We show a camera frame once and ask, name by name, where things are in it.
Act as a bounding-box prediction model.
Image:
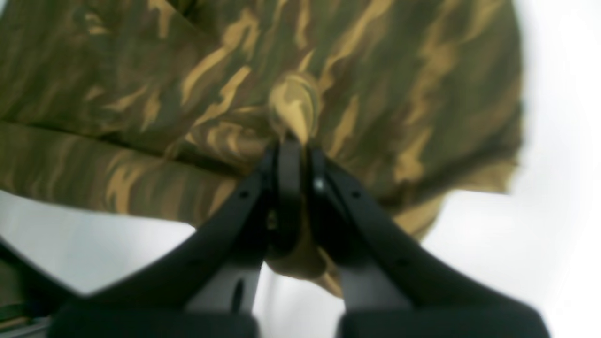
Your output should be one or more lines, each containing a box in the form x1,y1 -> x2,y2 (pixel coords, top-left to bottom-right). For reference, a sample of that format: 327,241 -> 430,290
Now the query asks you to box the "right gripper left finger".
47,139 -> 303,338

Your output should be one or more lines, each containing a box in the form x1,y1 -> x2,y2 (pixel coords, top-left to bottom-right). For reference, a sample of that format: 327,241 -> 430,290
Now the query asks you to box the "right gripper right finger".
308,148 -> 550,338

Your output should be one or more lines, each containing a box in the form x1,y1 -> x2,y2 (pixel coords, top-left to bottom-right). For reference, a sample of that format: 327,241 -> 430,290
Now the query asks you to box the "camouflage T-shirt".
0,0 -> 524,299

